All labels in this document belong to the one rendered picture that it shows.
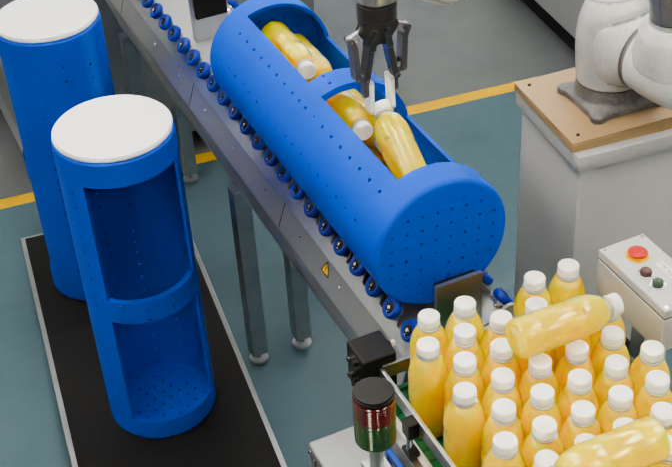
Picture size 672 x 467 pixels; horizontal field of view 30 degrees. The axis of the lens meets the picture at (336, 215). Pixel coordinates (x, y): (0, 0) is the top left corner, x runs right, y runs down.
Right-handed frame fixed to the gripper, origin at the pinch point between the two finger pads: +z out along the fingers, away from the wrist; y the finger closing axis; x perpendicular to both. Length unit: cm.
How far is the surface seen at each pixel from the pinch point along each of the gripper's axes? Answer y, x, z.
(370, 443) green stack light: 38, 72, 11
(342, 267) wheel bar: 11.9, 3.7, 36.5
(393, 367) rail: 18, 39, 32
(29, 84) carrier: 51, -107, 38
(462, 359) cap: 13, 56, 19
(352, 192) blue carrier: 12.4, 12.0, 12.0
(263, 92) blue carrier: 12.7, -31.4, 12.4
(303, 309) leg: -7, -72, 113
